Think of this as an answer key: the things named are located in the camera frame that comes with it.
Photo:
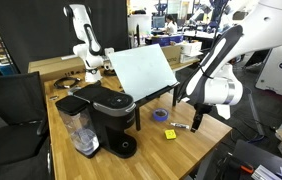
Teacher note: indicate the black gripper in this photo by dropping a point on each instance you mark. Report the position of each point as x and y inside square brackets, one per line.
[202, 109]

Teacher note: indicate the white whiteboard marker pen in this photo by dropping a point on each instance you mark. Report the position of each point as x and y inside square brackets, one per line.
[179, 125]

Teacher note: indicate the white idle robot arm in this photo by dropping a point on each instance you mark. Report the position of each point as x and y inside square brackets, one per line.
[86, 36]

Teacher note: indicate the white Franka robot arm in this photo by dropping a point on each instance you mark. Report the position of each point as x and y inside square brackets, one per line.
[247, 50]

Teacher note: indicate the white whiteboard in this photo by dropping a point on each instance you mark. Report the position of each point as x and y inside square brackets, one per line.
[141, 71]

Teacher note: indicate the yellow smiley face block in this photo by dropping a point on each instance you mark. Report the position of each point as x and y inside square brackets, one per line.
[170, 134]

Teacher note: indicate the blue tape roll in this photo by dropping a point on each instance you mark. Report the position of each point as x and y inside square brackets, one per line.
[155, 115]

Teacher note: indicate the black riser stand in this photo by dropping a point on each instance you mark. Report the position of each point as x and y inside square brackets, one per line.
[154, 95]

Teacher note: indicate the cardboard box with print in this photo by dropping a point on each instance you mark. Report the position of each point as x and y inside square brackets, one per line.
[171, 55]

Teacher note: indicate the white stacked boxes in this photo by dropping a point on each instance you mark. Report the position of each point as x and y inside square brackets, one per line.
[191, 50]

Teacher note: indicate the black case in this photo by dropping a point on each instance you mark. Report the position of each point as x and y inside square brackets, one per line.
[264, 160]

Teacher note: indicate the black coffee machine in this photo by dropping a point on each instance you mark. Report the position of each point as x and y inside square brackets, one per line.
[114, 116]

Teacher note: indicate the blue storage box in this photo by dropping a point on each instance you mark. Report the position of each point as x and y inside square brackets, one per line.
[164, 40]

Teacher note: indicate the person in white shirt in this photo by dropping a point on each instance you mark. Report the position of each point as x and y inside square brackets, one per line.
[171, 26]

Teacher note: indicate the white cabinet with round logo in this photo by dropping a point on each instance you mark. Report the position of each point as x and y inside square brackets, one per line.
[281, 66]

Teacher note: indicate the computer monitor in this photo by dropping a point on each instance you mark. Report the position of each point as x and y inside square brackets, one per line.
[158, 22]

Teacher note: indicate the clear water tank black lid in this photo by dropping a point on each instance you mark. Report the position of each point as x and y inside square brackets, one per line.
[79, 130]

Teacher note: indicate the small dark table item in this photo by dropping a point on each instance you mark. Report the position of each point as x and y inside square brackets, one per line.
[53, 97]

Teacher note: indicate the long cardboard box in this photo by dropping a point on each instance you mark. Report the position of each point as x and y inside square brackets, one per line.
[54, 66]

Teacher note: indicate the black mesh office chair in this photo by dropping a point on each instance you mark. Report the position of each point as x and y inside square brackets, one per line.
[11, 126]

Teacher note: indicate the white pedestal cabinet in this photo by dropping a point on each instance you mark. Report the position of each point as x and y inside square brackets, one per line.
[139, 28]

